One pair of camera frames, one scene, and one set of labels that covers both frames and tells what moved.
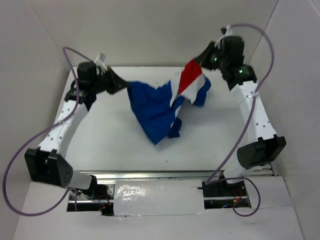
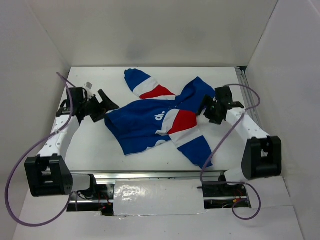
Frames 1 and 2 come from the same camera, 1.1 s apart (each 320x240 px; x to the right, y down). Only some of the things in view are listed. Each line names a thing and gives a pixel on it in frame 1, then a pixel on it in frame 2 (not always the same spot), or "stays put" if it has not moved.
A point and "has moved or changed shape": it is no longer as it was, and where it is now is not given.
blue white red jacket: [156, 110] has moved or changed shape
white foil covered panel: [158, 197] stays put
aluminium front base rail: [150, 174] stays put
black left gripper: [117, 84] to [108, 105]
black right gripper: [203, 58] to [208, 101]
